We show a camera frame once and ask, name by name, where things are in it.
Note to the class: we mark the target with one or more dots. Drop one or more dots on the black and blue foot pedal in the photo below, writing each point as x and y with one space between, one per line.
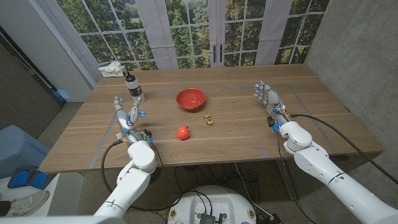
20 179

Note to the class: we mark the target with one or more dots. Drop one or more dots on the grey table leg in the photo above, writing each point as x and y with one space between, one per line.
287 183

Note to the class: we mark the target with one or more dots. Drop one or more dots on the grey-blue upholstered chair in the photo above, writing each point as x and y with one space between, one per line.
18 149

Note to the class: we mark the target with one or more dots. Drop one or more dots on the red apple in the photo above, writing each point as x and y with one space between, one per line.
183 133

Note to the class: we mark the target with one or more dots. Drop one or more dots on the red bowl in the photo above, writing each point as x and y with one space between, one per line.
190 99

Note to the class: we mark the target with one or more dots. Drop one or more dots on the grey white sneaker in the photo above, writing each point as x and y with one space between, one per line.
26 203

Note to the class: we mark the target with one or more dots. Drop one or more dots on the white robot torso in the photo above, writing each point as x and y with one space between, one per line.
211 202

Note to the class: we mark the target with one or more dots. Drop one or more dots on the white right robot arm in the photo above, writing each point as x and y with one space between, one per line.
326 168

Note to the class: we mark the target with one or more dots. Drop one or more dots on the printed window backdrop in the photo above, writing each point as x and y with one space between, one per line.
192 31

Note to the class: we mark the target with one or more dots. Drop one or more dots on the yellow toy car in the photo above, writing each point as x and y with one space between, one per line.
209 119

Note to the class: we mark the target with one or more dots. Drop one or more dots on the white tissue box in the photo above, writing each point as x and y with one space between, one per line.
112 71

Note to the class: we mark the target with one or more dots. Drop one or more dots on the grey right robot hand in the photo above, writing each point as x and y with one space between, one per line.
272 98

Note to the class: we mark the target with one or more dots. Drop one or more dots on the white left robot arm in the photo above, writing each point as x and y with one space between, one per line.
133 180

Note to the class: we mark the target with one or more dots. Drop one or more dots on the clear oil cruet black cap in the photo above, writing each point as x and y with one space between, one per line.
133 87

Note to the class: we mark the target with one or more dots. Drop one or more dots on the round black floor fan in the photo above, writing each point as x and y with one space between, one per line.
154 175

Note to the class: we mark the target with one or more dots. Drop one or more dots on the white table leg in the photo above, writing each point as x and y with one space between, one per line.
127 193

